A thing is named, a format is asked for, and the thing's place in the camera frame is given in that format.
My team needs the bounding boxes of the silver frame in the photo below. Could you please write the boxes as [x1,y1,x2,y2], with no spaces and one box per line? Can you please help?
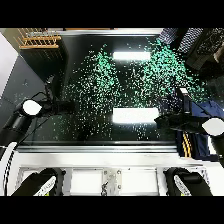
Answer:
[0,139,224,197]

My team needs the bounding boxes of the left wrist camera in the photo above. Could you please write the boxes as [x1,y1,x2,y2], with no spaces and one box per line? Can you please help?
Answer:
[44,75,57,101]

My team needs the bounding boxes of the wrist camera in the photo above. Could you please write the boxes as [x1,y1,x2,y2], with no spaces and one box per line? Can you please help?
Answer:
[44,75,57,101]
[179,87,194,115]

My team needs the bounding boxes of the navy blue shorts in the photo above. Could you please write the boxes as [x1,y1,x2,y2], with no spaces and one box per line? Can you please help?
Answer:
[159,95,224,136]

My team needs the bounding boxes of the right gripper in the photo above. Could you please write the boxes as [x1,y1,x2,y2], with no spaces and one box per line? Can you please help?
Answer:
[154,113,188,133]

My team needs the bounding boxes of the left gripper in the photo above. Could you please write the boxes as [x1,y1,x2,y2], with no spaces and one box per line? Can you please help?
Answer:
[52,99,77,116]

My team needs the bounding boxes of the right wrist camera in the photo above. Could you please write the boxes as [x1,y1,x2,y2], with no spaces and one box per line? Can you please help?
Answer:
[179,87,194,115]

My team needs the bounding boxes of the navy garment with yellow stripes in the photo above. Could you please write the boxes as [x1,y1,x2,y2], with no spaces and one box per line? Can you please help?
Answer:
[175,130,215,160]

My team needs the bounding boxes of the black cable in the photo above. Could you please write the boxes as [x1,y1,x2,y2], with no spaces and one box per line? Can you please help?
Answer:
[14,115,52,148]

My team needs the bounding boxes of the heap of clothes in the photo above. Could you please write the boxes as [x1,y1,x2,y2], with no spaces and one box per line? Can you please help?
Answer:
[157,27,224,82]

